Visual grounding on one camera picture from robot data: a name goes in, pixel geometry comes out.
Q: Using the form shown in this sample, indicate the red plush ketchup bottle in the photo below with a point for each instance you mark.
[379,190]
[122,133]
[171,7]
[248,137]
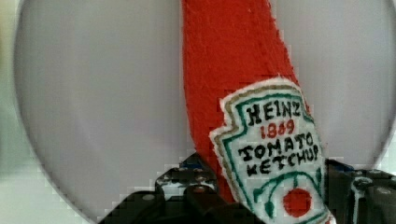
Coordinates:
[249,119]

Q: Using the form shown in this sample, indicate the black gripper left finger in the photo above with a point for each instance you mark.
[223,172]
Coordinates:
[190,172]

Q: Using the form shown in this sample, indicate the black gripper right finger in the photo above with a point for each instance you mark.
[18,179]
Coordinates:
[360,196]

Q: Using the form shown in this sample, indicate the grey oval plate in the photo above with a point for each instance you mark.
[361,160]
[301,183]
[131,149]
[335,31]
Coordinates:
[100,91]

